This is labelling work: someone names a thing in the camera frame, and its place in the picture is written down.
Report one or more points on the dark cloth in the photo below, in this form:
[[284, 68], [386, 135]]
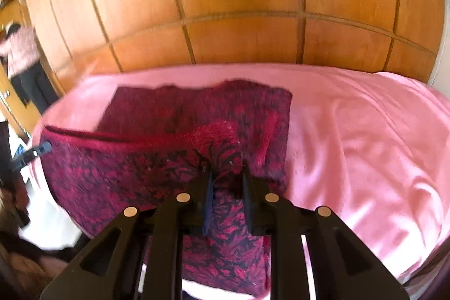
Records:
[[28, 250]]

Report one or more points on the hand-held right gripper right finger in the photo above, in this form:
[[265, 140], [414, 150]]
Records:
[[246, 205]]

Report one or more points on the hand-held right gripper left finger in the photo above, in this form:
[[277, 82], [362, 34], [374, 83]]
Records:
[[208, 205]]

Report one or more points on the red black patterned knit sweater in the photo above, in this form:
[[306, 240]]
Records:
[[123, 163]]

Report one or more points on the pink bedspread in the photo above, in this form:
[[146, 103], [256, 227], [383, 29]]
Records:
[[351, 145]]

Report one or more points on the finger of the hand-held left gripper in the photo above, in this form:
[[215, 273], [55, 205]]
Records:
[[35, 152]]

